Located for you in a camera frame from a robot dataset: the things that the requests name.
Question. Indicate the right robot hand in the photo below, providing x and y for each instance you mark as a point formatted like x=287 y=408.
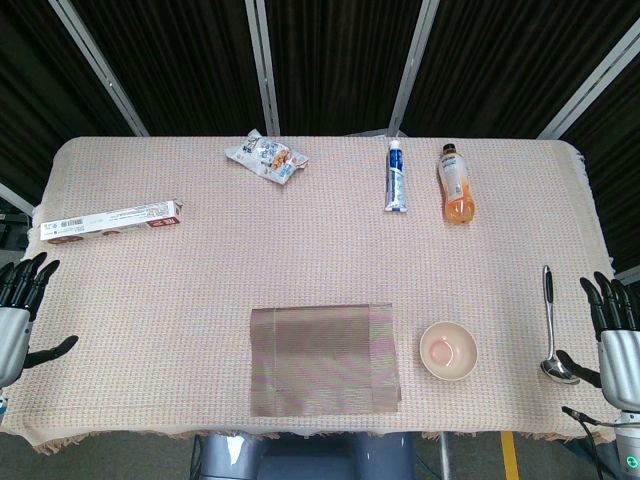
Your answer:
x=622 y=360

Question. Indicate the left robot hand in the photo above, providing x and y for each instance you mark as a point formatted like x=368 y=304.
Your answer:
x=15 y=330

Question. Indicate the beige bowl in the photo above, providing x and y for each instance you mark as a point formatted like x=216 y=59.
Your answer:
x=447 y=352

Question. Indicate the brown woven placemat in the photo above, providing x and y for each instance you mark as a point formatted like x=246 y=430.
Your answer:
x=320 y=360

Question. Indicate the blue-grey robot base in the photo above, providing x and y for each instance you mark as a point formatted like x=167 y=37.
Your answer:
x=230 y=457

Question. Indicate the long white red box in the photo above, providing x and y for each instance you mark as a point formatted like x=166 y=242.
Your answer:
x=110 y=220

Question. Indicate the metal table leg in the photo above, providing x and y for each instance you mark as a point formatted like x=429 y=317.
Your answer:
x=444 y=460

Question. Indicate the orange drink bottle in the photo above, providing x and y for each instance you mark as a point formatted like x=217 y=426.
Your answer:
x=455 y=185

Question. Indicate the blue white toothpaste tube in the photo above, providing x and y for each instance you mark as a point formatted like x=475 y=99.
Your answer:
x=395 y=180

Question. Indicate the pink woven tablecloth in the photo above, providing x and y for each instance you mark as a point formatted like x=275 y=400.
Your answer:
x=310 y=250

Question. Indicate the white snack bag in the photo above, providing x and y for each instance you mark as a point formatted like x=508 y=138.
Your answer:
x=267 y=157

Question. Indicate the black pleated curtain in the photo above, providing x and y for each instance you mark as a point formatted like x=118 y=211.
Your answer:
x=340 y=60

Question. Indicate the white frame post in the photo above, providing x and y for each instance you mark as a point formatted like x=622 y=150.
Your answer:
x=15 y=196
x=101 y=70
x=629 y=277
x=412 y=70
x=590 y=87
x=263 y=70

